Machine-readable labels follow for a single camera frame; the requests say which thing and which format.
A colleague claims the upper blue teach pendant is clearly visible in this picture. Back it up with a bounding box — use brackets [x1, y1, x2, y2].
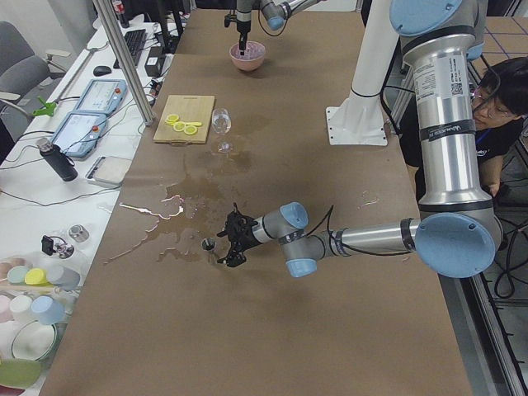
[75, 78, 127, 116]

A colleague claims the blue teach pendant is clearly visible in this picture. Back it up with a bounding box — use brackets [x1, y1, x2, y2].
[75, 78, 127, 116]
[51, 111, 107, 159]

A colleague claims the green clamp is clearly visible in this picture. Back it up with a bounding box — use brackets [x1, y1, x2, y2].
[32, 96, 58, 117]

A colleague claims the white kitchen scale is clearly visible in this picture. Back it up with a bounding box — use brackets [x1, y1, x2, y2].
[86, 156, 131, 187]

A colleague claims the lower blue teach pendant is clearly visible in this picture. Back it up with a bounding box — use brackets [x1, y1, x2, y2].
[51, 111, 107, 159]

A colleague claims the white plate with rim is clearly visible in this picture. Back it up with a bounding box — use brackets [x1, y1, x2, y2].
[11, 321, 58, 361]

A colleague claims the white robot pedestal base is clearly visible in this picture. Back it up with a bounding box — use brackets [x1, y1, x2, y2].
[327, 0, 398, 146]

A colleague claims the black box with label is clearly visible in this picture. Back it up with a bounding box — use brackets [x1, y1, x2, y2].
[144, 46, 165, 78]

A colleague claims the person in black shirt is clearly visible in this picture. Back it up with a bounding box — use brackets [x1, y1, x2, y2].
[399, 57, 527, 200]

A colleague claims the green bowl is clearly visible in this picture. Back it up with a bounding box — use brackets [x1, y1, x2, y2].
[1, 359, 42, 389]

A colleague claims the lemon slice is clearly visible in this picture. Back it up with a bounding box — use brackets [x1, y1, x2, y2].
[165, 114, 180, 125]
[172, 121, 186, 132]
[183, 125, 197, 135]

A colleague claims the black insulated bottle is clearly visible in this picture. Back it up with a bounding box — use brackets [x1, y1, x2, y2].
[36, 138, 78, 182]

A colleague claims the steel cocktail jigger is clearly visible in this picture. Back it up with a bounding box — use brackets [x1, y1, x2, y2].
[200, 238, 216, 256]

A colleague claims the pink bowl of ice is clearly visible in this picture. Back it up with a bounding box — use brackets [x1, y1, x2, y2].
[229, 41, 266, 72]

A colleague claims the black computer mouse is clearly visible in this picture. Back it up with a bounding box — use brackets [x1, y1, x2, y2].
[92, 65, 112, 77]

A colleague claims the grey office chair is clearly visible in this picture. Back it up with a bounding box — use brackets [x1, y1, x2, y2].
[1, 21, 71, 122]

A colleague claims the small steel weight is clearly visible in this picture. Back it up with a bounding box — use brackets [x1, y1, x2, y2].
[68, 224, 90, 243]

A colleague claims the light blue cup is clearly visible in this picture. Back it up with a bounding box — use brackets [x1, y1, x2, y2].
[31, 295, 65, 325]

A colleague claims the clear wine glass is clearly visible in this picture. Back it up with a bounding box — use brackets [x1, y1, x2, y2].
[211, 108, 233, 153]

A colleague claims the aluminium frame post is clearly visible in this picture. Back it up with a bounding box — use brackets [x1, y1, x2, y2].
[93, 0, 154, 126]

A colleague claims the bamboo cutting board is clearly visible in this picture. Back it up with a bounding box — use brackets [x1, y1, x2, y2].
[153, 95, 215, 144]

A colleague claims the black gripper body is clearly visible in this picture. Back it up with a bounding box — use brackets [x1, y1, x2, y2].
[236, 0, 252, 35]
[224, 214, 260, 256]

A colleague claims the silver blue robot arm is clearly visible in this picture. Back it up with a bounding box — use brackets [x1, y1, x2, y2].
[224, 0, 318, 55]
[221, 1, 502, 278]

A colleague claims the yellow cup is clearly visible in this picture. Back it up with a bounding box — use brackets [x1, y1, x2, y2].
[24, 267, 49, 286]

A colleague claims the black keyboard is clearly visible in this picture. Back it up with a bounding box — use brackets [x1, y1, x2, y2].
[124, 29, 147, 67]

